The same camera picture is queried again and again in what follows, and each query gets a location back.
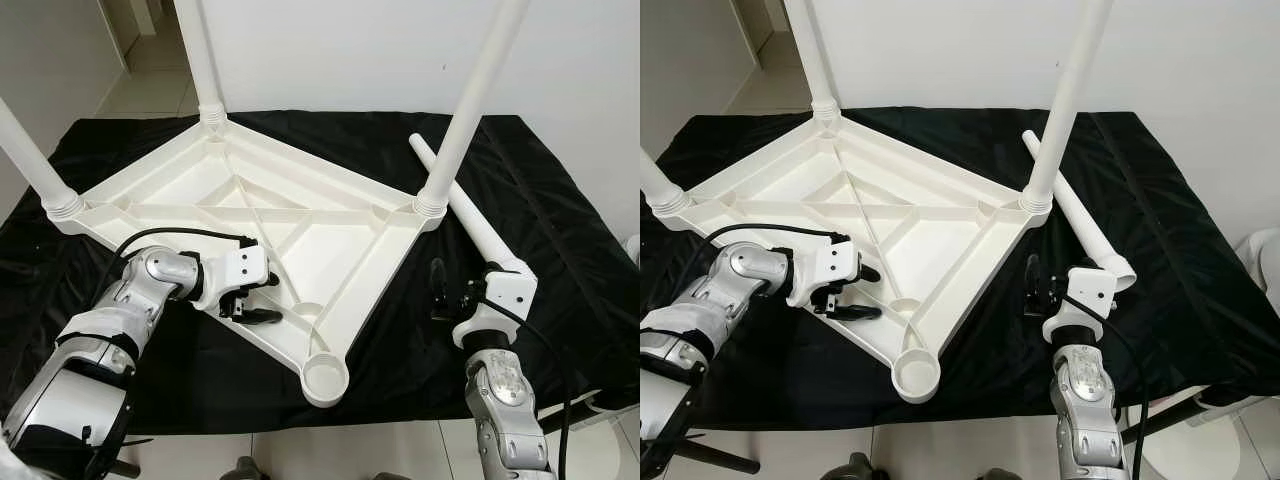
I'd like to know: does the white plastic children table top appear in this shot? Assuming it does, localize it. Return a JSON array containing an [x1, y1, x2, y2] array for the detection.
[[45, 108, 451, 409], [650, 105, 1053, 406]]

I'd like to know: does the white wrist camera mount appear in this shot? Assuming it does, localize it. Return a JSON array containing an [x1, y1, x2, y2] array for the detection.
[[450, 265, 539, 349], [195, 243, 271, 313], [785, 240, 861, 309], [1040, 265, 1118, 346]]

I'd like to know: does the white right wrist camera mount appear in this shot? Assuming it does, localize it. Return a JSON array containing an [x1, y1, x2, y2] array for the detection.
[[1040, 265, 1118, 346], [450, 265, 539, 349]]

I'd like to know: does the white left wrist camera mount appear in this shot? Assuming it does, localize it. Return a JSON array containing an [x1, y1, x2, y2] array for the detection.
[[195, 243, 271, 313], [785, 240, 861, 309]]

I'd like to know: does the black cloth table cover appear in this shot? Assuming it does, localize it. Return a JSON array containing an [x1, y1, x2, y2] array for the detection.
[[640, 105, 1280, 431], [0, 110, 641, 436]]

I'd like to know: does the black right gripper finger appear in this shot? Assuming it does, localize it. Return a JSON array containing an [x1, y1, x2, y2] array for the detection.
[[1024, 253, 1045, 316], [428, 258, 449, 321]]

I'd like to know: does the black metal table leg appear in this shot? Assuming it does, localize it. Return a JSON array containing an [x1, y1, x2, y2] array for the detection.
[[540, 395, 601, 436], [1125, 395, 1216, 441], [665, 435, 761, 476]]

